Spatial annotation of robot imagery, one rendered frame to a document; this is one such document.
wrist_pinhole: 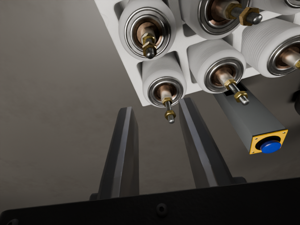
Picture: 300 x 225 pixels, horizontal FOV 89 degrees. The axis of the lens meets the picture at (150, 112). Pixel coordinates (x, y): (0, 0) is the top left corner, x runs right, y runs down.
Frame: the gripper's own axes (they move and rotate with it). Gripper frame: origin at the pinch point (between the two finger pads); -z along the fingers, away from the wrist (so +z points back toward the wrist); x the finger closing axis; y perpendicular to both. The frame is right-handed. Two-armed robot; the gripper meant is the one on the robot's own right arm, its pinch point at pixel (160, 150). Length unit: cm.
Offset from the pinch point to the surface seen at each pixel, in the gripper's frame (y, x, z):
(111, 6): -4.1, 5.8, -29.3
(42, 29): -1, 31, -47
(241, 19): -1.6, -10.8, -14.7
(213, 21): -0.1, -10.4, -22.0
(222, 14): -1.4, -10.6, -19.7
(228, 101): 22.9, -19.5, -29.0
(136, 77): 10.9, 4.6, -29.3
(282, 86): 36, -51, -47
